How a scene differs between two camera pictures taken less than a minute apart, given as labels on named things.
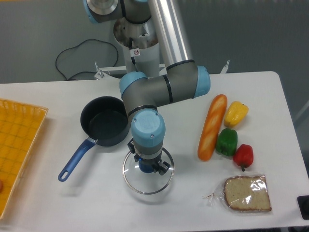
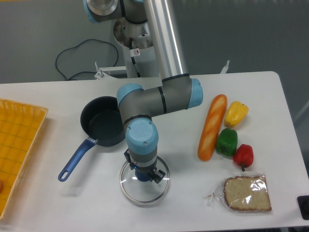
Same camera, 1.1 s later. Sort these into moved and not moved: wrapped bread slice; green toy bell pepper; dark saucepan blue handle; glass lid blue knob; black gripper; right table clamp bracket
Moved: glass lid blue knob; black gripper
Not moved: right table clamp bracket; green toy bell pepper; dark saucepan blue handle; wrapped bread slice
